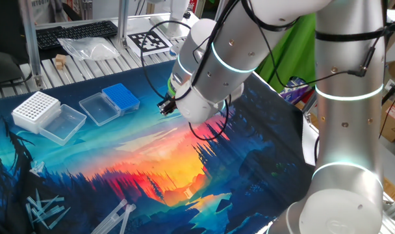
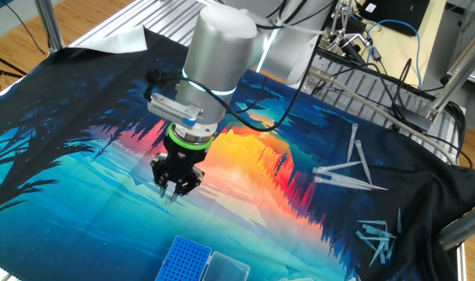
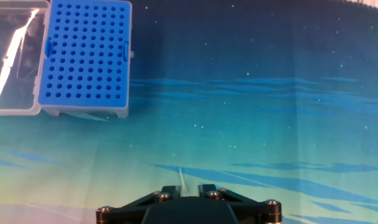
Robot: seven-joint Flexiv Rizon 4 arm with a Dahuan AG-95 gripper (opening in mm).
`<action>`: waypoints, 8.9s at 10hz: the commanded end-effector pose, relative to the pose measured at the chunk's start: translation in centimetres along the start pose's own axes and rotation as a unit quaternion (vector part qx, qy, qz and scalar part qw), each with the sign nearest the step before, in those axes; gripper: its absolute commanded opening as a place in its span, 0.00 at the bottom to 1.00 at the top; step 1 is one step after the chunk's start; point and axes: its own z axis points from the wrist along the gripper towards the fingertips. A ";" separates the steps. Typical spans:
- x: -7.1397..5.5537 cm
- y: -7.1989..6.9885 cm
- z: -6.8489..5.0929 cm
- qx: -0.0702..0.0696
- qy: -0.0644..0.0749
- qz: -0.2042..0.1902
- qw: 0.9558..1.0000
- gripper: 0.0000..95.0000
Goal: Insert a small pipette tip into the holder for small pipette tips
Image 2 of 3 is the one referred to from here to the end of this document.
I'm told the black electronics box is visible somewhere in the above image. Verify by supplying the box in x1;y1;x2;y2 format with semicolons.
357;0;432;38

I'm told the metal clamp stand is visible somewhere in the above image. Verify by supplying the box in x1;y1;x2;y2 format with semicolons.
326;0;370;54

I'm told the grey corrugated hose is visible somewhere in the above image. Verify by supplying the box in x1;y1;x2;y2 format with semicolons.
305;65;458;166

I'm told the blue pipette tip rack box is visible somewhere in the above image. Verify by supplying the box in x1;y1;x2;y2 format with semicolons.
154;234;252;281

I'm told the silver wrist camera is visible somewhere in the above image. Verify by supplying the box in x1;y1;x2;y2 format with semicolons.
146;92;204;128

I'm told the large clear pipette tip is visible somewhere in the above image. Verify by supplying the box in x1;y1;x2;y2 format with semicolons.
319;170;390;193
345;123;359;164
312;175;373;192
311;160;363;176
353;139;374;186

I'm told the white equipment rack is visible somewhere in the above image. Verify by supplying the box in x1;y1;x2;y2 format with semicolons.
446;0;475;89

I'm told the black power adapter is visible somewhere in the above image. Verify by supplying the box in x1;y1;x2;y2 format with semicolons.
393;101;434;133

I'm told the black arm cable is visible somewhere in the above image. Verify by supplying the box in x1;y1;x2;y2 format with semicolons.
143;0;337;133

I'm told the beige desk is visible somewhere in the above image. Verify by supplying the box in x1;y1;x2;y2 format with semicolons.
354;0;452;91

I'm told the black cable bundle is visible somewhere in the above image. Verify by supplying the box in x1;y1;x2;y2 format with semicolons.
311;44;473;169

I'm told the blue cable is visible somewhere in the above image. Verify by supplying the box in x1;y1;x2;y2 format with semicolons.
362;18;423;90

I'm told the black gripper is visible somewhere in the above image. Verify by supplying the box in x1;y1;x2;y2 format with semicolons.
150;138;208;203

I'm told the aluminium frame post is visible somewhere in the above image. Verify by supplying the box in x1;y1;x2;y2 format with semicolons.
438;199;475;251
425;21;475;123
33;0;66;55

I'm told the printed forest sunset cloth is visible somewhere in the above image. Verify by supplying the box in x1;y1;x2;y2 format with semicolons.
0;22;475;281

